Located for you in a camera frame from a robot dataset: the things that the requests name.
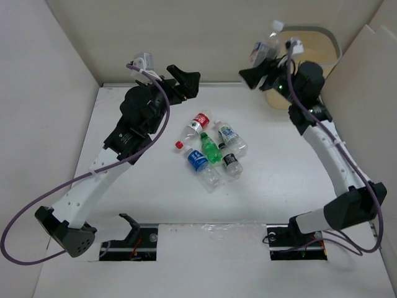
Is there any black label pepsi bottle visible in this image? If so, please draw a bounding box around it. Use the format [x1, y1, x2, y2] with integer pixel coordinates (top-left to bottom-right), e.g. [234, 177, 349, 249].
[218, 143, 243, 179]

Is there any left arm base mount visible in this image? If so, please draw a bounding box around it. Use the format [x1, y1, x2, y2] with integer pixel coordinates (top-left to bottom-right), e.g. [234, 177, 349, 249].
[99, 214, 159, 262]

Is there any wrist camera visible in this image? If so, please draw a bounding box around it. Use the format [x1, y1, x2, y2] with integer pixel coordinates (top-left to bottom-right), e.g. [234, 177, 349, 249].
[285, 37, 305, 56]
[131, 52, 154, 71]

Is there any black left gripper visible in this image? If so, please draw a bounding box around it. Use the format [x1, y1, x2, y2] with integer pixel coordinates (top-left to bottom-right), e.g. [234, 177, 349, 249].
[138, 66, 200, 135]

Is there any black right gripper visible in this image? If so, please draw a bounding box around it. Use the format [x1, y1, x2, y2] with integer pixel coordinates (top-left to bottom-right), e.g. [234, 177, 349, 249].
[239, 55, 301, 105]

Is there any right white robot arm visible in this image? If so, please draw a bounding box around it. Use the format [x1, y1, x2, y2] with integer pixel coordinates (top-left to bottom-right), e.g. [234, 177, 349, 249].
[239, 59, 387, 245]

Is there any blue label water bottle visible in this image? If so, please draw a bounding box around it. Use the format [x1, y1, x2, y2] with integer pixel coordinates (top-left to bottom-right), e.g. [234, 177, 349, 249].
[184, 147, 223, 193]

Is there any cream plastic waste bin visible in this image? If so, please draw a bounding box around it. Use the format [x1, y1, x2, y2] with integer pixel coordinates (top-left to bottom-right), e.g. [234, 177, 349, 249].
[265, 25, 342, 110]

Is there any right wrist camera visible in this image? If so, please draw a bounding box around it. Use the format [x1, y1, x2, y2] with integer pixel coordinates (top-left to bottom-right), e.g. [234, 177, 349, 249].
[285, 37, 305, 56]

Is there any purple cable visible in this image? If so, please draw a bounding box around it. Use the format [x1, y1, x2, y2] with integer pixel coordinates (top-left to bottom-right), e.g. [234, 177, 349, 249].
[285, 38, 384, 254]
[0, 63, 171, 264]

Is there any green plastic soda bottle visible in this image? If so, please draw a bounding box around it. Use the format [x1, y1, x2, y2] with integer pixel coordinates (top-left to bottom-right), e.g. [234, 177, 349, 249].
[200, 132, 222, 164]

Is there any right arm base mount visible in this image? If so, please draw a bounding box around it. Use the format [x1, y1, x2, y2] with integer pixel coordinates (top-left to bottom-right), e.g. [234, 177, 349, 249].
[262, 223, 328, 261]

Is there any red label clear bottle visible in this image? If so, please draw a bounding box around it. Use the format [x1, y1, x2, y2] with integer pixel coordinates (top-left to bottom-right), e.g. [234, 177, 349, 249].
[175, 110, 212, 150]

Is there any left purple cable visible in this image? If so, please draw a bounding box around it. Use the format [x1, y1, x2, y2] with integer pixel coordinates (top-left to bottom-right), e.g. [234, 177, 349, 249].
[0, 63, 171, 264]

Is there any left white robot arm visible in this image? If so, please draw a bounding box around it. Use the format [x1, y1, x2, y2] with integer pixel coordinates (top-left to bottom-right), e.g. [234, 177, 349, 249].
[35, 65, 200, 258]

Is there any green white label bottle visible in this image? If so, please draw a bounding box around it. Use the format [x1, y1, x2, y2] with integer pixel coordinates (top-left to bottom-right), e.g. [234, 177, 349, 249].
[214, 120, 248, 157]

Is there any grapefruit label clear bottle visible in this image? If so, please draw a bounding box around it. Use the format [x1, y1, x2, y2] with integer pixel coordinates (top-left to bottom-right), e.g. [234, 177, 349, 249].
[250, 20, 284, 67]

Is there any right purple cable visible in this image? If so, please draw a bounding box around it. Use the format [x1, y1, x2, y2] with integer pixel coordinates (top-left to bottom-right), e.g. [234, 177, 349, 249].
[285, 38, 384, 254]

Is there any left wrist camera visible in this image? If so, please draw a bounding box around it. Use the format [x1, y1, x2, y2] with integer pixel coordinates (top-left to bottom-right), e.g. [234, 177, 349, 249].
[131, 52, 154, 71]

